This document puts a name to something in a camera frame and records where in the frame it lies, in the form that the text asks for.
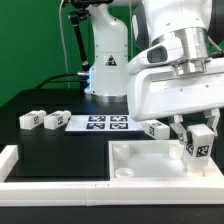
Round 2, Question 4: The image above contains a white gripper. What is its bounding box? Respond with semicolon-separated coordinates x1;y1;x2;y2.
127;48;224;144

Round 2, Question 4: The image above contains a white square tabletop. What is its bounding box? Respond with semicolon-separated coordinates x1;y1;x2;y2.
108;140;223;180

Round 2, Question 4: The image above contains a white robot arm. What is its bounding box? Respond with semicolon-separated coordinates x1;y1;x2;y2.
85;0;224;143

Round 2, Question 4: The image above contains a white U-shaped obstacle fence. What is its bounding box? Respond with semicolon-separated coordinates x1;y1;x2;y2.
0;145;224;207

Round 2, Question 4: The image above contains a white marker tag sheet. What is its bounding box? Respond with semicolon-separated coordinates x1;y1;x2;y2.
66;115;143;132

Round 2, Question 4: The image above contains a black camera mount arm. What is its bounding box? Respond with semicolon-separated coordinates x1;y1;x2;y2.
62;0;114;71

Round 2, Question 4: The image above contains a white cable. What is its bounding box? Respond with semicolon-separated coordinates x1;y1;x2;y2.
58;0;72;90

